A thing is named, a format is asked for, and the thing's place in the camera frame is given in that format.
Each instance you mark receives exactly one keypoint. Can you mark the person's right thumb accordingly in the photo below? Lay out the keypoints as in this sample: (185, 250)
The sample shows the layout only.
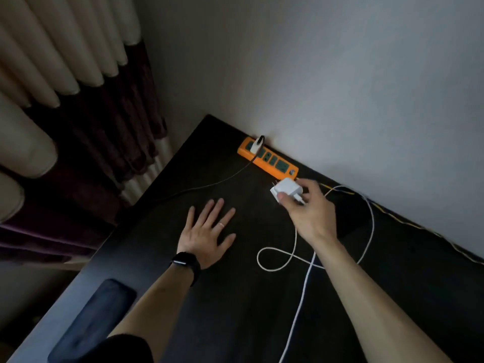
(289, 203)

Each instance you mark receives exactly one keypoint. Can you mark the orange power strip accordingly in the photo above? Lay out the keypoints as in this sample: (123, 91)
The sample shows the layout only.
(270, 162)

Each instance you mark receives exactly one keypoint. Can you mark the small white plug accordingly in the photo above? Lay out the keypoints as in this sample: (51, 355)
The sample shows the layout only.
(256, 146)

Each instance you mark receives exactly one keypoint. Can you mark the person's left hand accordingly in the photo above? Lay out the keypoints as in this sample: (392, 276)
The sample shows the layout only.
(200, 241)

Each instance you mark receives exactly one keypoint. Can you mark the person's left forearm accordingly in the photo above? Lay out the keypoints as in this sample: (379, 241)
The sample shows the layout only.
(158, 309)

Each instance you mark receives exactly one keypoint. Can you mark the person's left little finger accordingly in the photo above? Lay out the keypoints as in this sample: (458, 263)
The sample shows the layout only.
(190, 219)

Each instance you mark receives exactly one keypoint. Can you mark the person's left middle finger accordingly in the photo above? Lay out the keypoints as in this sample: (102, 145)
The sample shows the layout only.
(214, 213)

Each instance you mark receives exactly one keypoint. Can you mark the white charger adapter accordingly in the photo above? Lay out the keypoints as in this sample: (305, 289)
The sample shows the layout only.
(288, 187)

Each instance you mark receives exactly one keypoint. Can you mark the person's right hand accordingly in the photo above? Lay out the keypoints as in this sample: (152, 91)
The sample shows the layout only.
(315, 217)

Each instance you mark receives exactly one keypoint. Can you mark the person's right forearm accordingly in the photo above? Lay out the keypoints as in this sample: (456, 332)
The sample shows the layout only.
(370, 309)

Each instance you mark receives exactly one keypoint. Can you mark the black smartwatch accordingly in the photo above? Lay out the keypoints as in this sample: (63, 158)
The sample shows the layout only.
(187, 260)

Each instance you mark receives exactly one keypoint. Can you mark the dark smartphone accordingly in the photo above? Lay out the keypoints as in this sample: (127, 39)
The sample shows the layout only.
(92, 321)

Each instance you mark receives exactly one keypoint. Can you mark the person's left thumb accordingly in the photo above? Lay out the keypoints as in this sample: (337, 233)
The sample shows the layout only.
(228, 241)

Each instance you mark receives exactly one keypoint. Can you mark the beige and maroon curtain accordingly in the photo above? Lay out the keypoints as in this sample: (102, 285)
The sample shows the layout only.
(68, 109)

